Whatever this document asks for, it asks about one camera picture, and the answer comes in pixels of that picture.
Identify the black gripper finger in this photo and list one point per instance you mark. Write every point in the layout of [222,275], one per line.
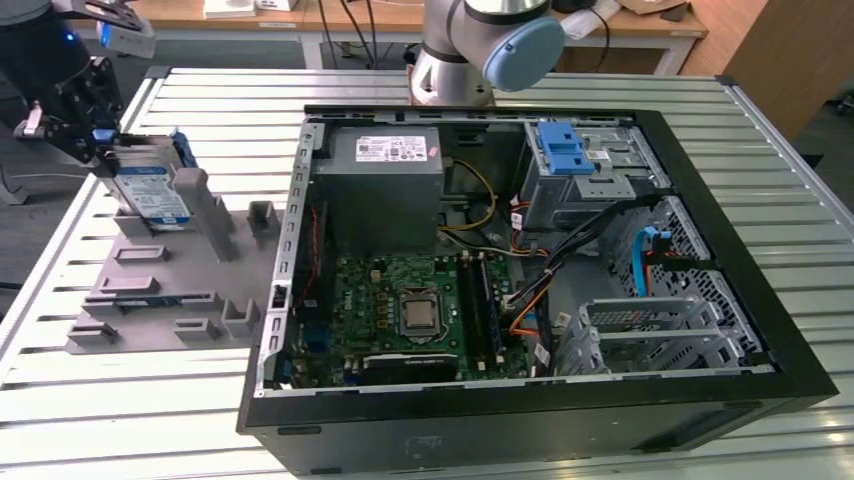
[67,142]
[107,90]

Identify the hard disk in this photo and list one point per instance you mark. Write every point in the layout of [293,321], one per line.
[150,190]

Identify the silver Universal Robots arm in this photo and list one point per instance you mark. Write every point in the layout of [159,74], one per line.
[448,65]

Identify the metal disk bay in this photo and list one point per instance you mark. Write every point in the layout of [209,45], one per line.
[668,335]

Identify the grey metal stand foot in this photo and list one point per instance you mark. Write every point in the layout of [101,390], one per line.
[14,190]

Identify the wooden desk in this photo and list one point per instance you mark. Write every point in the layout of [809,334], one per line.
[201,22]

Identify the small white box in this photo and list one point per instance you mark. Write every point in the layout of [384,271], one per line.
[274,4]

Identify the RAM stick blue label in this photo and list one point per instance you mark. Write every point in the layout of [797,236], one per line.
[147,301]

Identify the grey parts rack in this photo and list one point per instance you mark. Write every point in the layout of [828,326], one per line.
[174,310]

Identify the grey power supply unit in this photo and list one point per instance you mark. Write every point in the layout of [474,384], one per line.
[381,200]

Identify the green motherboard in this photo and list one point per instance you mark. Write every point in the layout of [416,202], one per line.
[374,300]

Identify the silver CPU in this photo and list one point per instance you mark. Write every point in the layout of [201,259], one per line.
[421,315]

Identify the CPU socket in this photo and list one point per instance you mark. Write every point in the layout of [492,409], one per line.
[421,338]

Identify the black graphics card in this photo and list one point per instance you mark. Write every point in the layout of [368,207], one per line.
[408,367]

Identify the blue drive latch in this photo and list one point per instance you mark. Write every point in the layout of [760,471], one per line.
[564,150]

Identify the black RAM stick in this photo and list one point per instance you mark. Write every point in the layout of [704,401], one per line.
[493,310]

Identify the metal drive cage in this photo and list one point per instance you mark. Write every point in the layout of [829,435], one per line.
[601,190]

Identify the brown cardboard piece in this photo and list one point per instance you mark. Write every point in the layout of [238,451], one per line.
[651,7]

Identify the black PC case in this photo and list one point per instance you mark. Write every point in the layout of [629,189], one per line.
[534,420]

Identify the wooden cabinet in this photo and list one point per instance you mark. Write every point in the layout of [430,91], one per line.
[788,50]

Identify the black chair base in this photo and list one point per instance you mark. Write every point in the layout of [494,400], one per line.
[843,100]

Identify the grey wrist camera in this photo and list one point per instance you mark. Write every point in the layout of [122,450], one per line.
[127,42]

